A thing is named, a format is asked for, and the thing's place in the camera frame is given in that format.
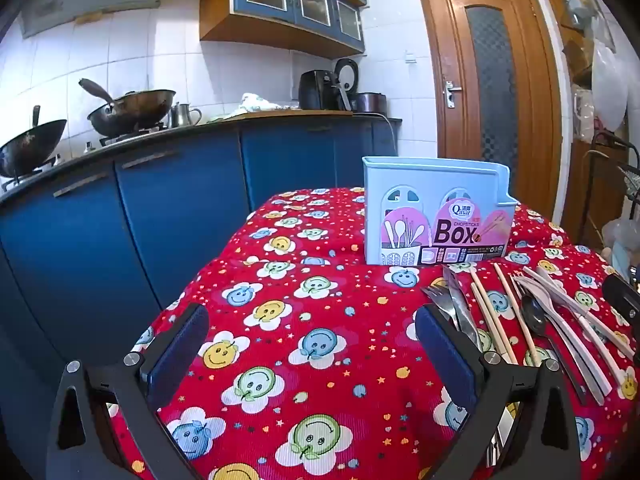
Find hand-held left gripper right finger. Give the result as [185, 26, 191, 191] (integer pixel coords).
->
[414, 302, 583, 480]

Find black air fryer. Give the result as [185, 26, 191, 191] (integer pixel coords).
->
[298, 70, 341, 111]

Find light blue board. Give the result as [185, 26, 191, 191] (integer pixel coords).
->
[612, 240, 640, 281]

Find black wire rack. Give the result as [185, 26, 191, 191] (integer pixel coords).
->
[580, 131, 640, 246]

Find small black wok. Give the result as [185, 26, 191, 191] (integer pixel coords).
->
[0, 105, 68, 178]

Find rice cooker with open lid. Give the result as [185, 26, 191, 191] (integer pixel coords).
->
[334, 58, 388, 113]

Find steel fork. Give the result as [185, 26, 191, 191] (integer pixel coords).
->
[421, 284, 458, 331]

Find black spoon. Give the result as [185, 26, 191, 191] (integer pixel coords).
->
[519, 294, 588, 407]

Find blue base cabinets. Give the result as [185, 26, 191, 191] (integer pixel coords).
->
[0, 117, 403, 391]

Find wooden door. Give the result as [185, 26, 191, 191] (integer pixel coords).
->
[414, 0, 563, 221]

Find white spatula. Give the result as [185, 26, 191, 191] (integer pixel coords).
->
[442, 265, 485, 353]

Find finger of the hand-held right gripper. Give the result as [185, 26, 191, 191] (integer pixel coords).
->
[602, 274, 640, 327]

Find white power cable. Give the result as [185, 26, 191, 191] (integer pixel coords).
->
[355, 111, 401, 158]

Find hanging white plastic bag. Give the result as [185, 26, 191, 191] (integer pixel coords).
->
[592, 37, 628, 131]

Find wooden chopstick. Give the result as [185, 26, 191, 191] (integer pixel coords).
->
[494, 261, 542, 367]
[469, 267, 517, 365]

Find steel kettle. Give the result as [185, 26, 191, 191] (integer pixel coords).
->
[167, 102, 203, 128]

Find white crumpled cloth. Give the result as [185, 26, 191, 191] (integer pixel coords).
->
[237, 92, 291, 113]

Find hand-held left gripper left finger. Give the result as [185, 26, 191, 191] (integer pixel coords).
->
[45, 302, 210, 480]

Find beige plastic fork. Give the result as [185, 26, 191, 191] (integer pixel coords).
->
[509, 272, 603, 407]

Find beige plastic spoon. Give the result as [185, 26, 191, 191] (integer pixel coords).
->
[515, 276, 615, 397]

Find red smiley-flower tablecloth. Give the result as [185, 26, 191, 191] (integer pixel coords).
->
[107, 186, 640, 480]

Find light blue utensil box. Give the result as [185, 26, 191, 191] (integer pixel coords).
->
[362, 156, 520, 267]

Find large wok with ladle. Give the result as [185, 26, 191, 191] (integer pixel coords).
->
[79, 78, 177, 138]

